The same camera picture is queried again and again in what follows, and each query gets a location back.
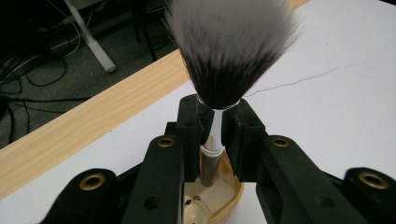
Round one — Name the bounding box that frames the black metal chair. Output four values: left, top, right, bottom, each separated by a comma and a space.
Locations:
132, 0, 176, 62

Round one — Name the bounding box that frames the tan ceramic cup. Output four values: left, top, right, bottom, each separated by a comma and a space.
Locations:
182, 150, 246, 224

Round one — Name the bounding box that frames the bundle of black floor cables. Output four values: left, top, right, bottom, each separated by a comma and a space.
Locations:
0, 18, 92, 146

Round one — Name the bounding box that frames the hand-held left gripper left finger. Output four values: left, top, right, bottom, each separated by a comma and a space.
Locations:
120, 94, 216, 224

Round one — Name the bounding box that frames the black makeup brush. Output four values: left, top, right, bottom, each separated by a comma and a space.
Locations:
163, 0, 300, 189

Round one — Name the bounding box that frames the white desk leg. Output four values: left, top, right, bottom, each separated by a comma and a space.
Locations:
64, 0, 118, 75

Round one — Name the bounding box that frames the light wooden table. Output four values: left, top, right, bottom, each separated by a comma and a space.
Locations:
0, 0, 312, 202

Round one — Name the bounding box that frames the thin loose bristle hair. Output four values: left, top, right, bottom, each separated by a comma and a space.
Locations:
244, 62, 365, 98

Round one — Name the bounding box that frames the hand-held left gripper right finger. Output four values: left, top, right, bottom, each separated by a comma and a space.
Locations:
221, 98, 368, 224

